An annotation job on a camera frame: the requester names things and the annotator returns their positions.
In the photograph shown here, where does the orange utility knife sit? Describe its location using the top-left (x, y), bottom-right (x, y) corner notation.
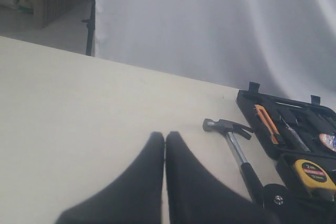
top-left (255, 104), bottom-right (280, 145)

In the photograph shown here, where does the black plastic tool case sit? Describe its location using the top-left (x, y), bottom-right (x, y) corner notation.
top-left (236, 82), bottom-right (335, 206)

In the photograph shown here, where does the yellow tape measure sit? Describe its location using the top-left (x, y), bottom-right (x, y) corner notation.
top-left (292, 159), bottom-right (335, 202)

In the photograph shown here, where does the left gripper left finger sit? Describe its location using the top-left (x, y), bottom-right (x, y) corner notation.
top-left (57, 132), bottom-right (165, 223)

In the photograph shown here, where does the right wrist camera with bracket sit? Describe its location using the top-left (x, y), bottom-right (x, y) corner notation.
top-left (262, 184), bottom-right (335, 223)

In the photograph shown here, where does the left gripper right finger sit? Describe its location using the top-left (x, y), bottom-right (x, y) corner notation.
top-left (165, 132), bottom-right (280, 224)

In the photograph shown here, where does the white backdrop cloth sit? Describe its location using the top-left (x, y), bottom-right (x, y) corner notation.
top-left (95, 0), bottom-right (335, 108)

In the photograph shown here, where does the claw hammer black handle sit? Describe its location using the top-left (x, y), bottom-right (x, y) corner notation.
top-left (203, 119), bottom-right (264, 207)

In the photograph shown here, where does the clear tester screwdriver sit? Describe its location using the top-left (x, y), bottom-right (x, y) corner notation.
top-left (280, 117), bottom-right (311, 152)

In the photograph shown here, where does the black backdrop stand pole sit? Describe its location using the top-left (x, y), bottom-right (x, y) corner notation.
top-left (81, 0), bottom-right (96, 56)

